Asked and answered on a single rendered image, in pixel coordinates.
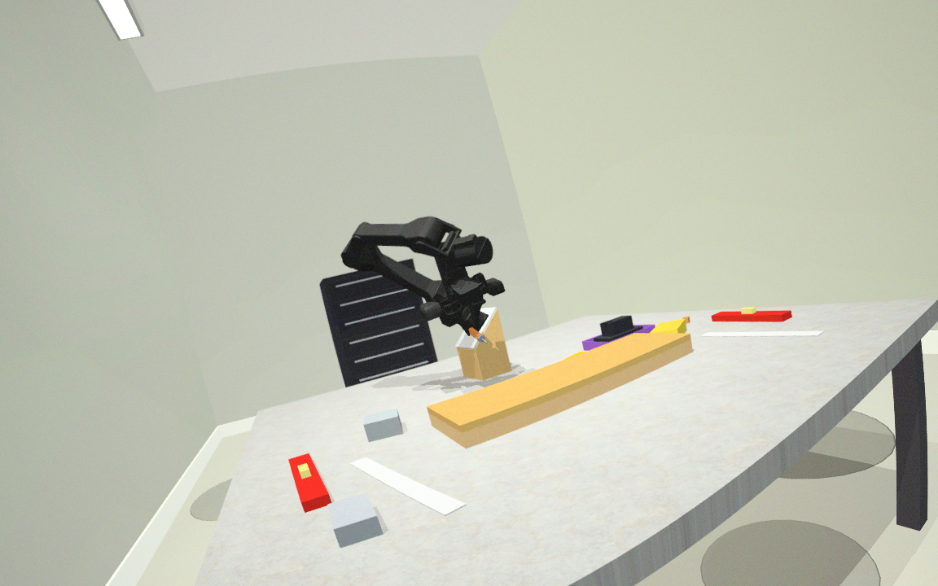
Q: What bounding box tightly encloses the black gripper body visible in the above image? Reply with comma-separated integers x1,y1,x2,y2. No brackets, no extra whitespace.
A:
419,267,505,321

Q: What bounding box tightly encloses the purple rectangular tray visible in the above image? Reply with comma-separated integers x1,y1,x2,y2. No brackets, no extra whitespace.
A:
582,324,655,351

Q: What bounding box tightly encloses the red flat bar with yellow rectangle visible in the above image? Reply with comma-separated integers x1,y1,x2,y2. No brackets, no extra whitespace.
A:
711,308,792,322
289,453,331,513

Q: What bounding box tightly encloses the white flat strip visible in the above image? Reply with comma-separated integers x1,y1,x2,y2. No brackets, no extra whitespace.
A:
350,457,466,516
700,330,824,337

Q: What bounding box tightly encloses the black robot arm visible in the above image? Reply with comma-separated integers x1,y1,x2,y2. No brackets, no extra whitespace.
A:
340,216,493,329

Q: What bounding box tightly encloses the long wooden plank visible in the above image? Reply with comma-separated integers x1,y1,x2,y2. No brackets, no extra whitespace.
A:
426,333,693,448

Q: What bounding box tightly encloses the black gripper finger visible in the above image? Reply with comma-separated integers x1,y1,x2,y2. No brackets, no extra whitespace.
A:
443,309,470,336
468,300,486,332

